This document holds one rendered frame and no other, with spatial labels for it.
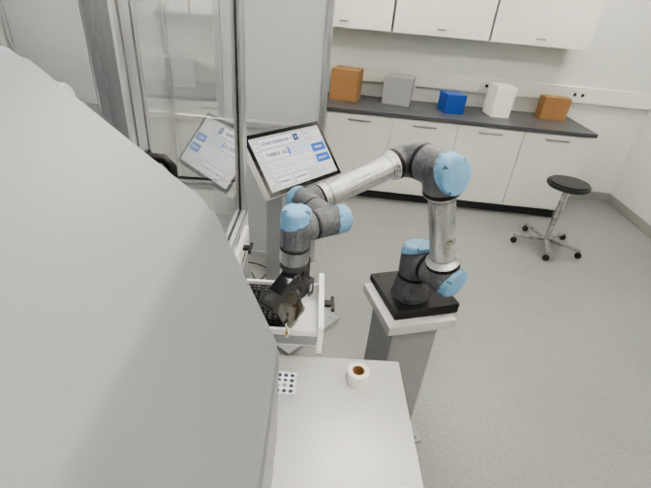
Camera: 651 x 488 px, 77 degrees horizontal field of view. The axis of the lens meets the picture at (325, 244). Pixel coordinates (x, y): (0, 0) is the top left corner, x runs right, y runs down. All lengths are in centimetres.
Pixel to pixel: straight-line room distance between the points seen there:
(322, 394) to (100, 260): 113
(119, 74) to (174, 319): 49
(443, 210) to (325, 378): 63
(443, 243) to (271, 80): 177
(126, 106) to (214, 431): 52
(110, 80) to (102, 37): 5
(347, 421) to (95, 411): 111
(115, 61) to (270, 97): 219
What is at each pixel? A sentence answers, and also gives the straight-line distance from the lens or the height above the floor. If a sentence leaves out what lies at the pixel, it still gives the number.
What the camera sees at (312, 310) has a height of 84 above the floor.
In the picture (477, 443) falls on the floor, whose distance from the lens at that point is 232.
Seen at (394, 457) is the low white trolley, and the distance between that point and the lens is 123.
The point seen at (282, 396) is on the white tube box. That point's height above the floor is 79.
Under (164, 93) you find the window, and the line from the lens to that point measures 88.
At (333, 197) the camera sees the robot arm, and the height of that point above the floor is 130.
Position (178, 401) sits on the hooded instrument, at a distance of 23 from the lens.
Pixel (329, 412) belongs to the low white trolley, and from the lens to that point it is 128.
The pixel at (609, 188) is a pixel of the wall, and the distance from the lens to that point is 581.
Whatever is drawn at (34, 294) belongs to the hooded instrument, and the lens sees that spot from 20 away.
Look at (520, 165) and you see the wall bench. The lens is 449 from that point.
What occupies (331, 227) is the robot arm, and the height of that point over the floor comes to 129.
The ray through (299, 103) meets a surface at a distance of 279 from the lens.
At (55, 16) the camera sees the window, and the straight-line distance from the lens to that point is 72.
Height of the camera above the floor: 178
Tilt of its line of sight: 31 degrees down
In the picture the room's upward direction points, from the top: 5 degrees clockwise
